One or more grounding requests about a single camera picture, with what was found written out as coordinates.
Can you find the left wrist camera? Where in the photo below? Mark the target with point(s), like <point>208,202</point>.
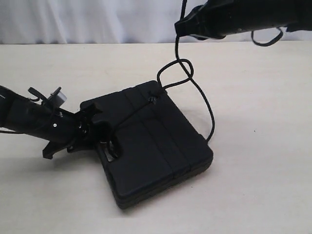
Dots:
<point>56,98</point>

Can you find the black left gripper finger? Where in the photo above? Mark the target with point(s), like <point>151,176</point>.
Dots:
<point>92,110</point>

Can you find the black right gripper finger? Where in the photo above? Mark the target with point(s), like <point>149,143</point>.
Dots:
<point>194,24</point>

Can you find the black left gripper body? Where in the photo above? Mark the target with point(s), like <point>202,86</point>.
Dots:
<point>71,131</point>

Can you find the black plastic carry case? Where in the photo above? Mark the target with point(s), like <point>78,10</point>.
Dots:
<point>158,146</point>

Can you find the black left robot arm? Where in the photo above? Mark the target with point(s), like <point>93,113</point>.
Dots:
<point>44,118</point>

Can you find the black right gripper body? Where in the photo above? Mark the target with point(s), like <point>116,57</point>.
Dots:
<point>216,11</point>

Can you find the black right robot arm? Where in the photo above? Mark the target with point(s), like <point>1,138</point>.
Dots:
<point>253,15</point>

